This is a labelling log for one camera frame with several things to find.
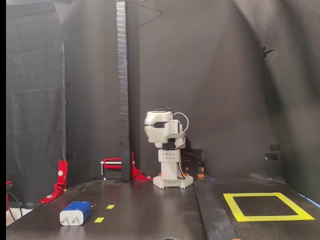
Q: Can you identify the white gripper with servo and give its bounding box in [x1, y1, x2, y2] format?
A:
[144, 111, 181, 144]

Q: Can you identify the blue and white charger block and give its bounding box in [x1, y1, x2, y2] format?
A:
[59, 200, 93, 227]

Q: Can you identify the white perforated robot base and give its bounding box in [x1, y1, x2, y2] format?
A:
[152, 174, 194, 190]

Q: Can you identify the red screw clamp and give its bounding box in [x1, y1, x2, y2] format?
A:
[100, 157, 123, 176]

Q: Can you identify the black flat strip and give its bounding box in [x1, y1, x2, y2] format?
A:
[193, 178, 240, 240]

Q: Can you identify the black clip on curtain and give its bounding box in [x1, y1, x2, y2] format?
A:
[262, 46, 275, 58]

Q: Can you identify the yellow tape square outline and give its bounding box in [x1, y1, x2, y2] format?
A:
[223, 191, 316, 223]

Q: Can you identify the red clamp part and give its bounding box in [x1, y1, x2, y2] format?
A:
[6, 180, 13, 212]

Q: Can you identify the red white servo cable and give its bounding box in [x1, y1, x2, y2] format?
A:
[152, 107, 190, 133]

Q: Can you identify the black power cable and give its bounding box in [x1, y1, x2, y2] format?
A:
[181, 151, 212, 176]

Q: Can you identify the red metal corner bracket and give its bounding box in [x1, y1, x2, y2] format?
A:
[39, 160, 68, 204]
[130, 151, 155, 181]

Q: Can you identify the black foam board post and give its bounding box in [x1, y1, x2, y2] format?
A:
[116, 0, 132, 183]

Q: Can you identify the thin black wire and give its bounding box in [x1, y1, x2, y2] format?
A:
[126, 1, 165, 27]

